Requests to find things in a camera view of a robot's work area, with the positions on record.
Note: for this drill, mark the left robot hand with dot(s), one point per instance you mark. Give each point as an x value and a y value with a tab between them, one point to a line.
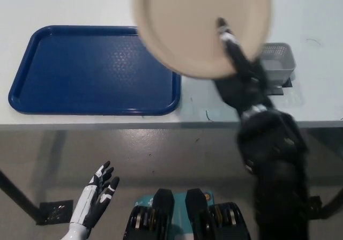
93	199

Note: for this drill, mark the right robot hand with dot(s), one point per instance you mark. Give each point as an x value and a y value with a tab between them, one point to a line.
246	87

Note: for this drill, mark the beige paper plate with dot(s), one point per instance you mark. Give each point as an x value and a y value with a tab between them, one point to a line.
193	28

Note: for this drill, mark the black floor foot plate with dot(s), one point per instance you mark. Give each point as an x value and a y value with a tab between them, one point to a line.
316	208
56	210

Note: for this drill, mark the blue plastic tray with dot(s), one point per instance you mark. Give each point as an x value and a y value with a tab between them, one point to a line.
88	71

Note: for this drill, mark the grey plastic basket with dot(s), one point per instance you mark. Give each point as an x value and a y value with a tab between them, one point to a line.
278	52

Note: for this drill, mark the black table leg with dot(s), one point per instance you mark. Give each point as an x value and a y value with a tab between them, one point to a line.
333	202
18	194

